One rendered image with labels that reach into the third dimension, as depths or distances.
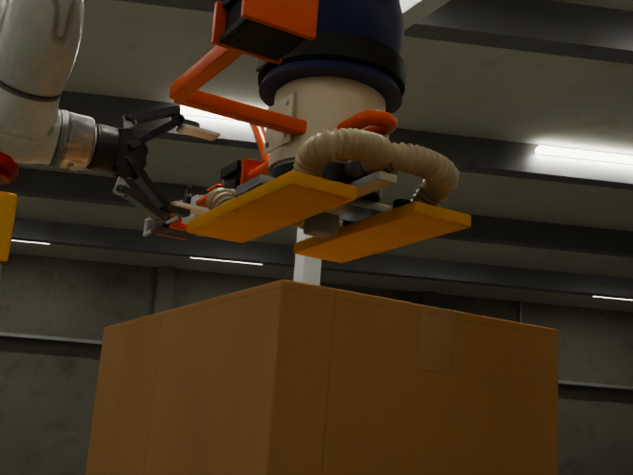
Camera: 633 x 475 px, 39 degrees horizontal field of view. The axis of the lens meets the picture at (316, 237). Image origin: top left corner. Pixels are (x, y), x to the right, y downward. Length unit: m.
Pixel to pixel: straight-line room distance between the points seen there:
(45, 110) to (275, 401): 0.66
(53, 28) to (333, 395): 0.68
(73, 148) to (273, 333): 0.60
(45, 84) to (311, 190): 0.45
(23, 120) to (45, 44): 0.12
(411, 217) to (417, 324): 0.23
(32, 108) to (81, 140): 0.09
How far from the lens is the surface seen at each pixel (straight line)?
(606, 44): 6.64
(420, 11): 4.92
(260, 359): 0.95
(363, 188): 1.22
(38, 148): 1.42
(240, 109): 1.24
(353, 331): 0.97
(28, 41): 1.35
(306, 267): 5.26
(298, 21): 0.97
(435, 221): 1.23
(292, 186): 1.11
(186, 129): 1.53
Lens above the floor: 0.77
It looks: 14 degrees up
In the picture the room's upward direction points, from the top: 4 degrees clockwise
